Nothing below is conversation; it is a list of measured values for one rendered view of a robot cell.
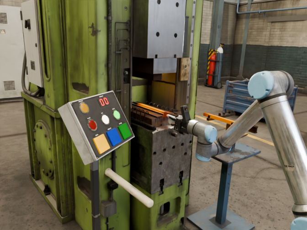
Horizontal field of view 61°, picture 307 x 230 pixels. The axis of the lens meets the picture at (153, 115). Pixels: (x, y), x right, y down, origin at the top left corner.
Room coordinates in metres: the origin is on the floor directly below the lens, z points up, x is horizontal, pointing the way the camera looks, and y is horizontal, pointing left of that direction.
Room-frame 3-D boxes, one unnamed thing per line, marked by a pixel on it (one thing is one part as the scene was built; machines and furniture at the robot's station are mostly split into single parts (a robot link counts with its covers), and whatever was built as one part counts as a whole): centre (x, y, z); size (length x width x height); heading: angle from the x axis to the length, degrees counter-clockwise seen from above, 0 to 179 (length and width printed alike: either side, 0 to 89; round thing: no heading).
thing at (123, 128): (1.28, 0.15, 1.01); 0.07 x 0.05 x 0.07; 155
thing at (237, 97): (5.32, -2.18, 0.36); 1.20 x 0.80 x 0.72; 39
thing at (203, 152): (1.43, -0.31, 0.85); 0.12 x 0.09 x 0.12; 122
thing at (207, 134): (1.42, -0.30, 0.96); 0.12 x 0.09 x 0.10; 41
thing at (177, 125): (1.55, -0.19, 0.97); 0.12 x 0.08 x 0.09; 41
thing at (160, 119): (1.82, 0.07, 0.96); 0.42 x 0.20 x 0.09; 40
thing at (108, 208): (1.52, 0.28, 0.36); 0.09 x 0.07 x 0.12; 130
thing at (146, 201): (1.37, 0.14, 0.62); 0.44 x 0.05 x 0.05; 40
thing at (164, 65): (1.82, 0.07, 1.32); 0.42 x 0.20 x 0.10; 40
